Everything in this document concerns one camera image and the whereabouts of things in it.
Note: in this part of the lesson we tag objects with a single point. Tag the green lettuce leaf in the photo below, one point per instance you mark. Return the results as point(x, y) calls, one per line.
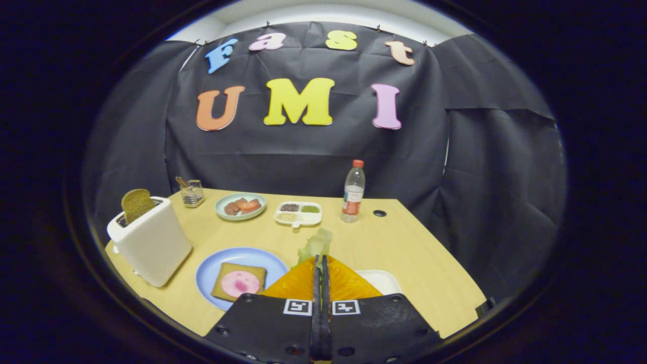
point(316, 245)

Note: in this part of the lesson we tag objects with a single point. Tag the small white square plate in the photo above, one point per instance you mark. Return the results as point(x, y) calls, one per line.
point(381, 280)

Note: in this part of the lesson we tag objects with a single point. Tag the light blue plate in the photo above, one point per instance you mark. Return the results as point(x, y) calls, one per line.
point(207, 273)

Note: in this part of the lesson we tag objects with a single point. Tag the clear bottle red cap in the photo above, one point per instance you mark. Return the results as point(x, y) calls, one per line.
point(352, 199)

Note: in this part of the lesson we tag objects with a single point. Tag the pink ham slice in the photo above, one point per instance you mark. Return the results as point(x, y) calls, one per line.
point(240, 284)

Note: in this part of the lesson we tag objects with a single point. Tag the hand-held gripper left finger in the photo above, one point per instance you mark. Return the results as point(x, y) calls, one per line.
point(263, 328)

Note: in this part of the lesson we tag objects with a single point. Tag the black backdrop cloth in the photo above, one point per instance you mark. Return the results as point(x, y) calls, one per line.
point(303, 151)

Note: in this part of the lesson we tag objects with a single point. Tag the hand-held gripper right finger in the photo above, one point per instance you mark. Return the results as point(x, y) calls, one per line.
point(379, 328)

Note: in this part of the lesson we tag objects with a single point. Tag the brown bread slice with ham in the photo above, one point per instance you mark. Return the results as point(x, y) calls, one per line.
point(218, 289)

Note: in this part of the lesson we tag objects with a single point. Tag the white divided seasoning tray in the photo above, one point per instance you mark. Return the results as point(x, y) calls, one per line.
point(298, 218)

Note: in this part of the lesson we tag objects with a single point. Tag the white toaster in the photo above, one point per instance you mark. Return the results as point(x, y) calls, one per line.
point(151, 247)

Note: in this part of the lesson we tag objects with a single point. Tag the brown toast slice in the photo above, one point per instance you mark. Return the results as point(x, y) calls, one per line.
point(136, 205)

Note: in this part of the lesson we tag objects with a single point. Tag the red tomato slice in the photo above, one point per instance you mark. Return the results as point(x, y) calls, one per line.
point(251, 206)

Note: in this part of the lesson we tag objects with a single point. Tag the pale green plate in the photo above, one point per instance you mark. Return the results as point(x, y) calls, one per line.
point(225, 199)

